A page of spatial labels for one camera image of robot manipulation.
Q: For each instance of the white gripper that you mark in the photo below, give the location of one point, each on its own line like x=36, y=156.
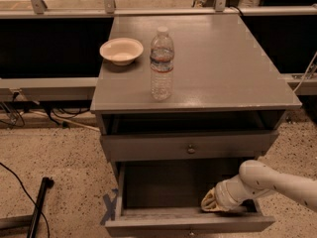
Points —
x=223, y=195

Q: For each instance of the grey drawer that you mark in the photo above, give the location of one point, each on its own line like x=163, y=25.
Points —
x=162, y=199
x=185, y=146

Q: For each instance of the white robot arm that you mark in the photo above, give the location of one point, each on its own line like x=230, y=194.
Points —
x=255, y=180

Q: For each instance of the grey top drawer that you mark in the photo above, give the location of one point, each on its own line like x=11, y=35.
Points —
x=185, y=146

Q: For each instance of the grey drawer cabinet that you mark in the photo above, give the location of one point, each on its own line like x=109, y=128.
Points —
x=222, y=81

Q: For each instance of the blue tape cross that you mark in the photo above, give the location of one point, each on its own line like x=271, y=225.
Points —
x=110, y=207

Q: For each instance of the clear plastic water bottle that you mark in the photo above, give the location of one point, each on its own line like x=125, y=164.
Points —
x=161, y=64

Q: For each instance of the black metal stand leg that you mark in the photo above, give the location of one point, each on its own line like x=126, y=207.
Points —
x=30, y=221

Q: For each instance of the white paper bowl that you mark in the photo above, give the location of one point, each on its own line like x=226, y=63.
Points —
x=121, y=51

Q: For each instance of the grey metal railing frame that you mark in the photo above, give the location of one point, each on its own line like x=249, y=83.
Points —
x=60, y=88

